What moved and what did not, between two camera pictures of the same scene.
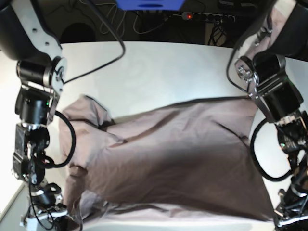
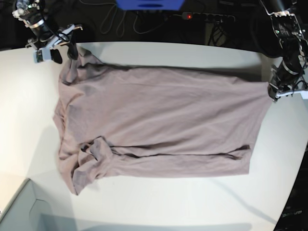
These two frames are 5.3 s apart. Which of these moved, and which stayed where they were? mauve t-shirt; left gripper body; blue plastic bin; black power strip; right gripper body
Moved: right gripper body; mauve t-shirt; left gripper body
Stayed: black power strip; blue plastic bin
